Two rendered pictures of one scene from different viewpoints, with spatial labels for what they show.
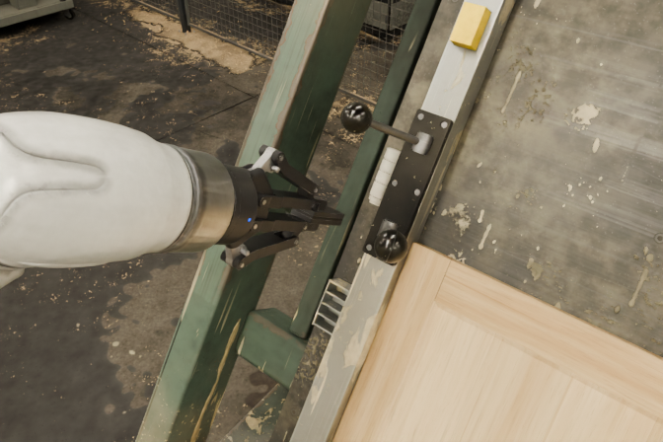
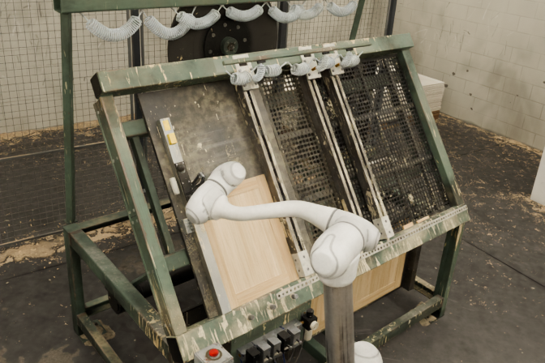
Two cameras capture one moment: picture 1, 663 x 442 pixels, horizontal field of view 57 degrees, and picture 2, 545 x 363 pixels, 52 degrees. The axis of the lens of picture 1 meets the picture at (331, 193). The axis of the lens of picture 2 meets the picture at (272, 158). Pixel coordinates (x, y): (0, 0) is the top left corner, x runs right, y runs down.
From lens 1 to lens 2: 2.22 m
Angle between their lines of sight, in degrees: 68
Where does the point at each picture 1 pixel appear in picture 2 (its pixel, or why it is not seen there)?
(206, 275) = (153, 249)
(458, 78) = (176, 151)
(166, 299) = not seen: outside the picture
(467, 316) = not seen: hidden behind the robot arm
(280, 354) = (175, 259)
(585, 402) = (241, 197)
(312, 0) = (125, 153)
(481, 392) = not seen: hidden behind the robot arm
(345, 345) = (200, 228)
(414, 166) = (184, 176)
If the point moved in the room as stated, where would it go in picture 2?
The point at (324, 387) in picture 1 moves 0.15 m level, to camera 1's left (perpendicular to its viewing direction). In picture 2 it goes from (203, 242) to (192, 260)
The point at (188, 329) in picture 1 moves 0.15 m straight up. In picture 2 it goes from (160, 267) to (159, 238)
